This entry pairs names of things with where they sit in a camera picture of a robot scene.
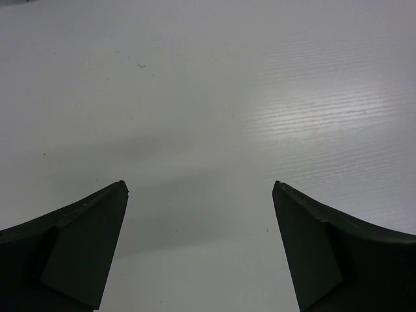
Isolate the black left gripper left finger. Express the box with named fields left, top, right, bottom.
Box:
left=1, top=181, right=129, bottom=311

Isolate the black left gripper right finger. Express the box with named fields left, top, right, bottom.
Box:
left=272, top=181, right=415, bottom=311

